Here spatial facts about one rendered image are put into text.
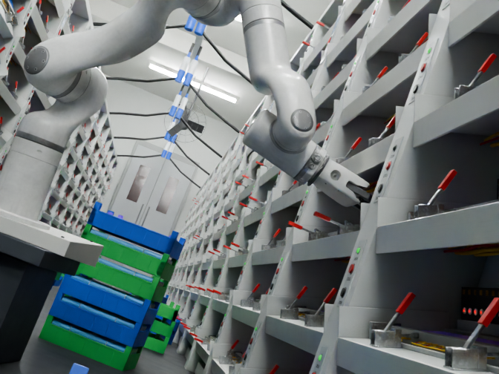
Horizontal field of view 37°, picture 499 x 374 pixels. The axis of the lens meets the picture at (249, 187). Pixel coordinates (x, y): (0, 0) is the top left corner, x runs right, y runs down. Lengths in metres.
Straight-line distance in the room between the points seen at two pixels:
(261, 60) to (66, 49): 0.49
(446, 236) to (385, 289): 0.30
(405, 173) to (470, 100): 0.24
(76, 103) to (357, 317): 0.95
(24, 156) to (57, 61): 0.24
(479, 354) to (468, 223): 0.17
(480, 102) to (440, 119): 0.14
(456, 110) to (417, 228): 0.19
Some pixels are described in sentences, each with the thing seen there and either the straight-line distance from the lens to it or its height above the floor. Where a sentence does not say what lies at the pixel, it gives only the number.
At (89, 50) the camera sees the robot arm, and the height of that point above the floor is 0.74.
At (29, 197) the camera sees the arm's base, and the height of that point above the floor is 0.38.
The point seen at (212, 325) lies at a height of 0.22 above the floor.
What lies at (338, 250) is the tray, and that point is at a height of 0.49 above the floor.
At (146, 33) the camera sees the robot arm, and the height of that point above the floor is 0.82.
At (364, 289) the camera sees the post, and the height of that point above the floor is 0.41.
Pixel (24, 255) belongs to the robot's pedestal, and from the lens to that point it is 1.69.
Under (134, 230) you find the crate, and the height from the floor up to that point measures 0.43.
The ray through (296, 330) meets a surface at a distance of 1.57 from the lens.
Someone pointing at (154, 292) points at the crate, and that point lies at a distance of 2.49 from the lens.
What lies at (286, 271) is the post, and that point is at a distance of 1.95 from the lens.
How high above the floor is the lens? 0.30
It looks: 9 degrees up
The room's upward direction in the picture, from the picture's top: 21 degrees clockwise
